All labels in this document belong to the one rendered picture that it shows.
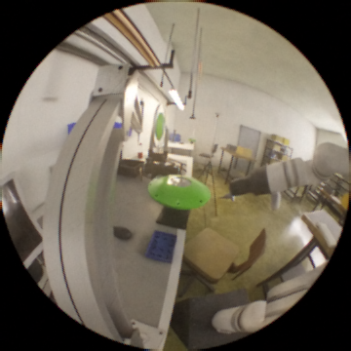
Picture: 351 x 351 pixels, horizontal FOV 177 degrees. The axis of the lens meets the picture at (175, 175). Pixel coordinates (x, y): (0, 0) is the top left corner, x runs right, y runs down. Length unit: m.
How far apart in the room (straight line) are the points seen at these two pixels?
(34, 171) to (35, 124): 0.30
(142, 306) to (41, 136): 1.01
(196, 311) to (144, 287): 0.21
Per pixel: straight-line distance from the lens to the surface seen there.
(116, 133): 0.19
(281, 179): 0.30
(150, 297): 0.42
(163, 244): 0.49
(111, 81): 0.18
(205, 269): 0.80
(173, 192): 0.47
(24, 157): 0.93
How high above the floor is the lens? 1.33
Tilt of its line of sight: 23 degrees down
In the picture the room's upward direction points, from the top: 7 degrees clockwise
